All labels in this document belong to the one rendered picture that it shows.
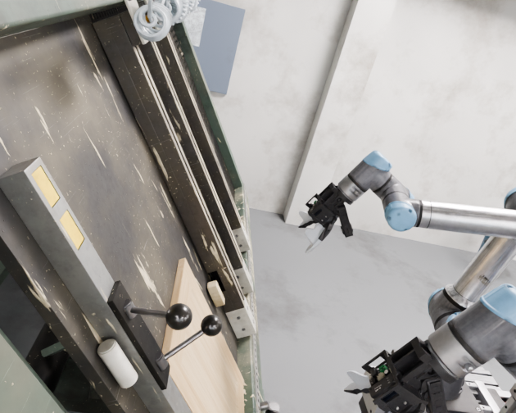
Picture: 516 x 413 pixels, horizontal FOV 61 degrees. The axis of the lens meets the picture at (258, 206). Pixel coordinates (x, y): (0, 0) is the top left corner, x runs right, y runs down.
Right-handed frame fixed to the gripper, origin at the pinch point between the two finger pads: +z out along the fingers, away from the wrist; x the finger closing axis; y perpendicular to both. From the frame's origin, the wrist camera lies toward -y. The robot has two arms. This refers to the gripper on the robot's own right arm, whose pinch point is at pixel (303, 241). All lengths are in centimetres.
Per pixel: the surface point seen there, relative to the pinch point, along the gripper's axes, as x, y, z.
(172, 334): 46, 31, 18
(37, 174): 62, 69, -6
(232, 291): 1.1, 5.0, 28.6
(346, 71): -258, -56, -54
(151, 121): 1, 58, -1
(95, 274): 63, 55, 2
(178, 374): 53, 27, 20
